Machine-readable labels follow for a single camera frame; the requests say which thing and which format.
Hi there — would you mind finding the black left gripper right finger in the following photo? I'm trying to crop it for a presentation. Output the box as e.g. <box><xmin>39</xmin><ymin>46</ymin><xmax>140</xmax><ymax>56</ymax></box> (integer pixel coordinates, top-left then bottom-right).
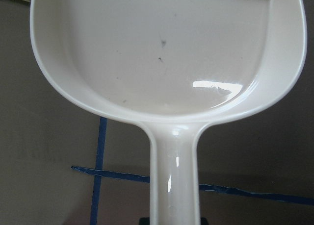
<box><xmin>201</xmin><ymin>217</ymin><xmax>209</xmax><ymax>225</ymax></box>

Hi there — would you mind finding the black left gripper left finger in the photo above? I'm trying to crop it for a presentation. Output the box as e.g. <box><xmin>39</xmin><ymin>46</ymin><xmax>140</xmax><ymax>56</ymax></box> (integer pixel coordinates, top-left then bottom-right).
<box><xmin>138</xmin><ymin>217</ymin><xmax>150</xmax><ymax>225</ymax></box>

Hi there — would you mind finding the beige plastic dustpan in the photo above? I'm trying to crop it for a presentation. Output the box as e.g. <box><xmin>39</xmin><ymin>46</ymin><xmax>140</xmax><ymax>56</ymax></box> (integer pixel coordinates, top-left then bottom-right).
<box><xmin>30</xmin><ymin>0</ymin><xmax>307</xmax><ymax>225</ymax></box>

